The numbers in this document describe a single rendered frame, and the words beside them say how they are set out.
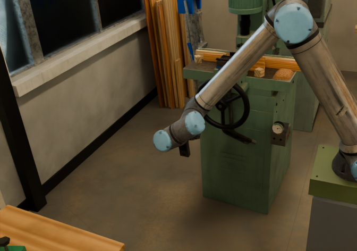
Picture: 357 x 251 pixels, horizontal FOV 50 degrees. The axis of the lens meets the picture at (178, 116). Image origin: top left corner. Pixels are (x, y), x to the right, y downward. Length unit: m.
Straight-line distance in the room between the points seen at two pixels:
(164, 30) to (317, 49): 2.28
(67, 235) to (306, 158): 1.90
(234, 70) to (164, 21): 2.01
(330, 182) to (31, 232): 1.28
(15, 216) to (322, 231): 1.38
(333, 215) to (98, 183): 1.67
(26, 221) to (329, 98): 1.35
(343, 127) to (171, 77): 2.38
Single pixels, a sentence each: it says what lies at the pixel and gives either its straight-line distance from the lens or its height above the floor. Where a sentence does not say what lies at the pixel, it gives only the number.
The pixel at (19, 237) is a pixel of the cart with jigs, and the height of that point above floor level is 0.53.
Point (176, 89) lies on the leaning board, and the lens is 3.64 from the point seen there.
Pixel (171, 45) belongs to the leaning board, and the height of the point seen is 0.62.
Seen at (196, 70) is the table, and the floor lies 0.90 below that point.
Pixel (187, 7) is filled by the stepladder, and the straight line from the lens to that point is 2.90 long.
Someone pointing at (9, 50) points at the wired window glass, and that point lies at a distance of 2.56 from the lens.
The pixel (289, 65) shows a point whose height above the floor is 0.93.
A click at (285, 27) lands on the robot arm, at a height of 1.34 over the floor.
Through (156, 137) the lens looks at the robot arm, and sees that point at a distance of 1.57.
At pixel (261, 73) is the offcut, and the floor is 0.92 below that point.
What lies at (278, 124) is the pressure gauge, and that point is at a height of 0.68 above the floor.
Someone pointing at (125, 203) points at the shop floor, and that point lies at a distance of 2.63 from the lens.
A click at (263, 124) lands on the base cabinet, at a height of 0.63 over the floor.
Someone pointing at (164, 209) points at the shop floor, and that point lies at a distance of 2.54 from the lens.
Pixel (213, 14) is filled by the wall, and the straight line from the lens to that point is 4.76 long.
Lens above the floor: 1.69
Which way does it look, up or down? 28 degrees down
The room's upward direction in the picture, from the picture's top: 4 degrees counter-clockwise
